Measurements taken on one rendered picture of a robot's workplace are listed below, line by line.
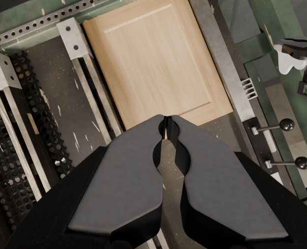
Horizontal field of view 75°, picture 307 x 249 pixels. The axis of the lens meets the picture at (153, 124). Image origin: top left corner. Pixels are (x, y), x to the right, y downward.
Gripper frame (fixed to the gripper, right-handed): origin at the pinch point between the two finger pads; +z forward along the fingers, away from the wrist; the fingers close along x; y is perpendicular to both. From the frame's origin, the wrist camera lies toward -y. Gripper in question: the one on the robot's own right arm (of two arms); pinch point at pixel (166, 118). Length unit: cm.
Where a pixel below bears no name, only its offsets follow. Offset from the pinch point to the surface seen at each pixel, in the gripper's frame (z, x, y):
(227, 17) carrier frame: 104, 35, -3
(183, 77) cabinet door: 58, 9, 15
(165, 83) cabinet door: 57, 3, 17
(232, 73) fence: 57, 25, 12
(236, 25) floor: 227, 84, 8
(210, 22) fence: 65, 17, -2
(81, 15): 64, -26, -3
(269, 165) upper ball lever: 40, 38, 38
